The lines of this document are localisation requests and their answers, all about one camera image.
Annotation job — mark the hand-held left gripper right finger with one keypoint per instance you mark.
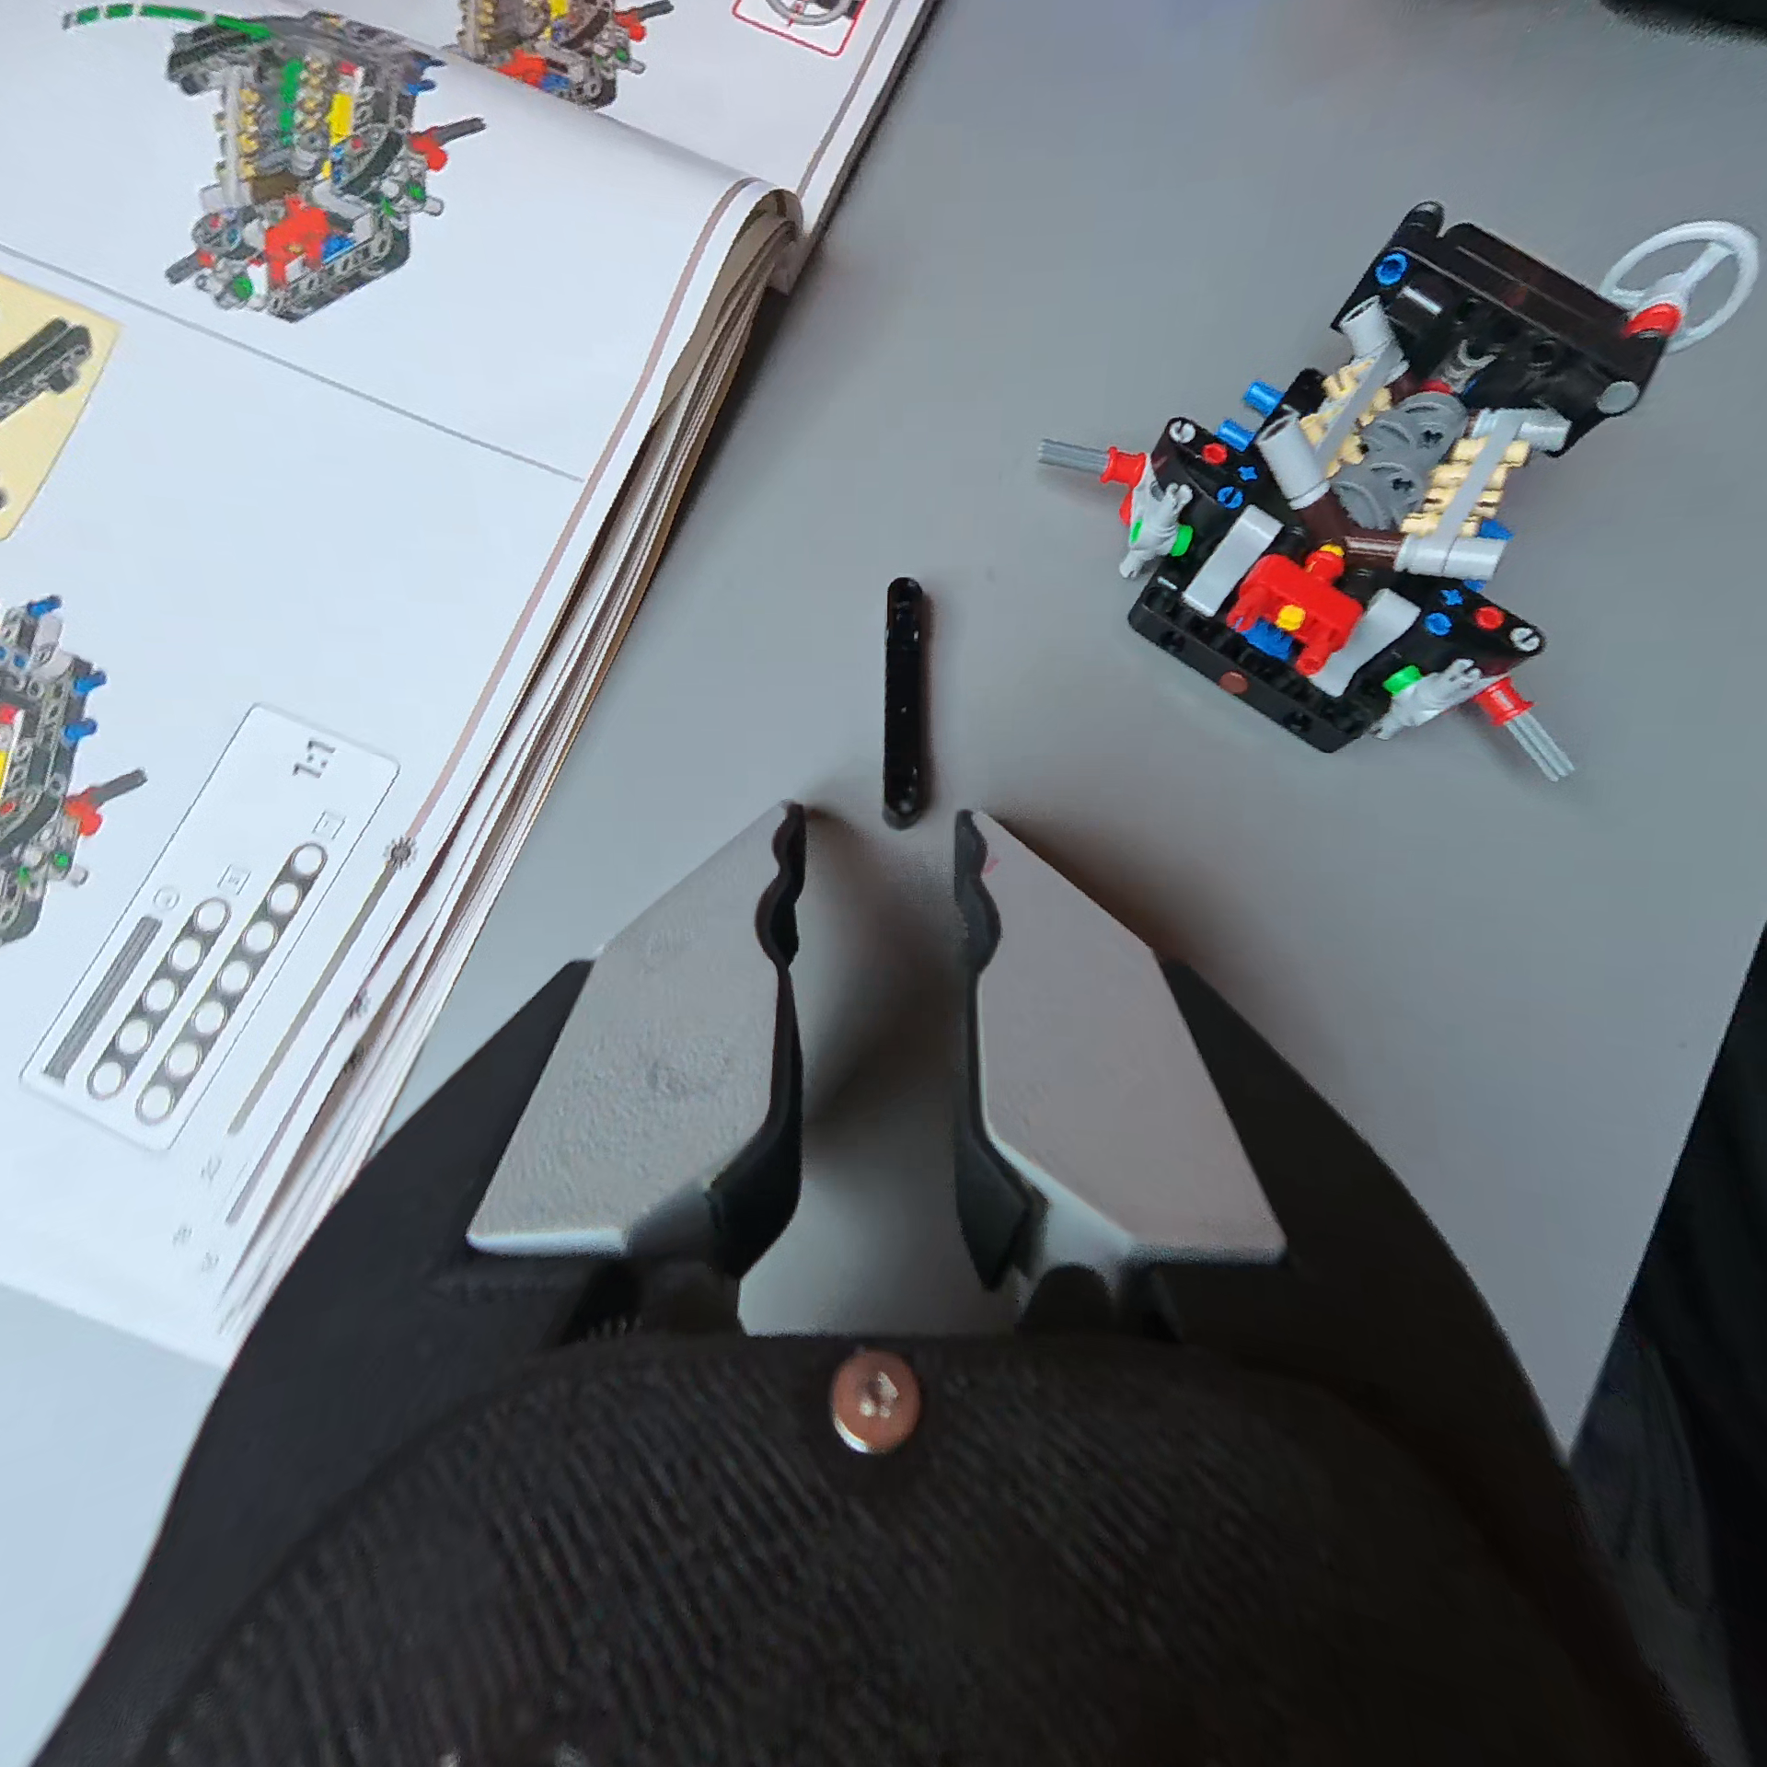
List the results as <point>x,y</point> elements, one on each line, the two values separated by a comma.
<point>1105,1091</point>

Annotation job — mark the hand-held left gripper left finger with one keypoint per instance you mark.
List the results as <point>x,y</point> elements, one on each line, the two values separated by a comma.
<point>649,1077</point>

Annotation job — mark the black lego beam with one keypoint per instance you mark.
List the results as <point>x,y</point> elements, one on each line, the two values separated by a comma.
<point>906,704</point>

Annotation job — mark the partly built lego assembly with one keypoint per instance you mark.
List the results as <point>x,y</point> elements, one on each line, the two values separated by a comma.
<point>1380,552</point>

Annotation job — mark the lego instruction booklet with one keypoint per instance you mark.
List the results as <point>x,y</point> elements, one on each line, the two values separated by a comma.
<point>345,552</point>

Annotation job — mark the dark cloth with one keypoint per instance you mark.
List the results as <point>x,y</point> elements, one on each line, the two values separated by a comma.
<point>1698,1380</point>

